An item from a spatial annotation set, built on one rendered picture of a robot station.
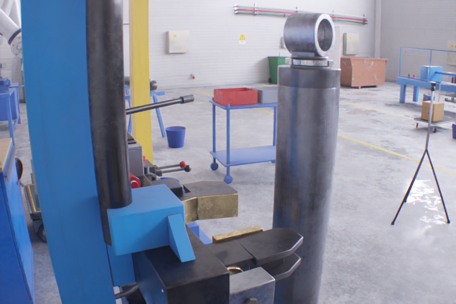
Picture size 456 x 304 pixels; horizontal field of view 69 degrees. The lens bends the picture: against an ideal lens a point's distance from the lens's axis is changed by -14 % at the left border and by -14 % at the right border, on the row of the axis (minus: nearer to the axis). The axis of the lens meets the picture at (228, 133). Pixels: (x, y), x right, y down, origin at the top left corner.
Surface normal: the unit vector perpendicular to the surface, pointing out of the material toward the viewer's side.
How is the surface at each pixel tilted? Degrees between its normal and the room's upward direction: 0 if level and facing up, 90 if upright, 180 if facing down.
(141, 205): 0
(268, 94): 90
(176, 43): 90
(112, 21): 90
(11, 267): 90
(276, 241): 0
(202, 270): 0
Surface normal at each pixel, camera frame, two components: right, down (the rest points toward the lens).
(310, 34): -0.68, 0.22
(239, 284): 0.00, -0.97
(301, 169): -0.34, 0.22
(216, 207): 0.21, 0.23
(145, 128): 0.46, 0.21
